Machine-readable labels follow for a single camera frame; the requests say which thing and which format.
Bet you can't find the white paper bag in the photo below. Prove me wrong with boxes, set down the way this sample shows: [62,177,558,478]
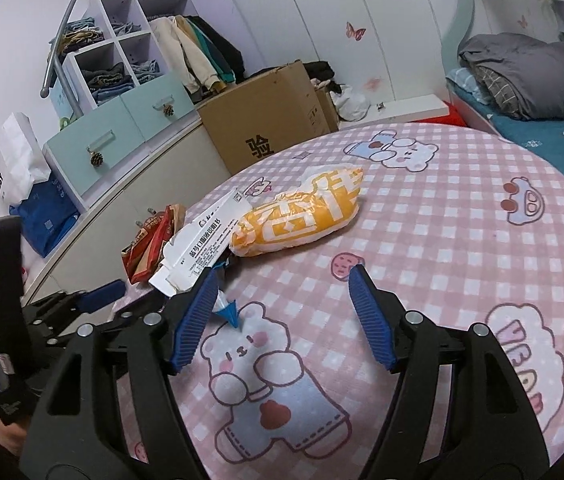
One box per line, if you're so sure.
[0,112,51,206]

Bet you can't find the pink checkered bed blanket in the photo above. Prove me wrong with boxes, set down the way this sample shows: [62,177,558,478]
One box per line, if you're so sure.
[171,125,564,479]

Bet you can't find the hanging clothes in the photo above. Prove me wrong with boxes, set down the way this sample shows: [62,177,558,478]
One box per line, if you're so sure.
[148,15,245,103]

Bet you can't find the red snack wrapper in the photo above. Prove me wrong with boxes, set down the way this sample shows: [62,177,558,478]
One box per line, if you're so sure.
[120,204,186,285]

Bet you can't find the white paper medicine box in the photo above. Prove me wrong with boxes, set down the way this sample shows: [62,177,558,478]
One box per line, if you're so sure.
[148,188,253,297]

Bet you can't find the mint drawer shelf unit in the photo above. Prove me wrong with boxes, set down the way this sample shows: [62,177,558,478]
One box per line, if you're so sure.
[43,0,200,212]

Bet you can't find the yellow white plastic bag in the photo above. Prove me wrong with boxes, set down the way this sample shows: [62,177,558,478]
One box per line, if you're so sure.
[229,164,364,258]

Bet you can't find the tall brown cardboard box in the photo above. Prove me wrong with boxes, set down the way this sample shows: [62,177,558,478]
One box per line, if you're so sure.
[197,61,332,174]

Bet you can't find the small blue wrapper piece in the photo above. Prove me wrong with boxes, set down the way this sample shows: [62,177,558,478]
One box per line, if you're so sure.
[212,290,240,328]

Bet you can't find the black handheld device left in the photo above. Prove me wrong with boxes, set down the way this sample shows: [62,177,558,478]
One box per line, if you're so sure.
[0,214,128,428]

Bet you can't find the red storage box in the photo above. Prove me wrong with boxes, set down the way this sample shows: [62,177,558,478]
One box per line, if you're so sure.
[418,101,468,127]

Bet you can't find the grey folded quilt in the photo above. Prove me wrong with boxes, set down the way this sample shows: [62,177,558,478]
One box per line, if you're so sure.
[458,32,564,120]

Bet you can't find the blue shopping bag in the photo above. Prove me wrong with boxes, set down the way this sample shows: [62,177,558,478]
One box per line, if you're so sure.
[9,174,79,257]

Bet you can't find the white low cabinet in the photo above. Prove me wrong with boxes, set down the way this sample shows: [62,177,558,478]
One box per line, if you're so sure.
[24,120,229,302]

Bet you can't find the teal bed sheet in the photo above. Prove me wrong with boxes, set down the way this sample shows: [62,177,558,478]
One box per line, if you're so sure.
[447,68,564,176]

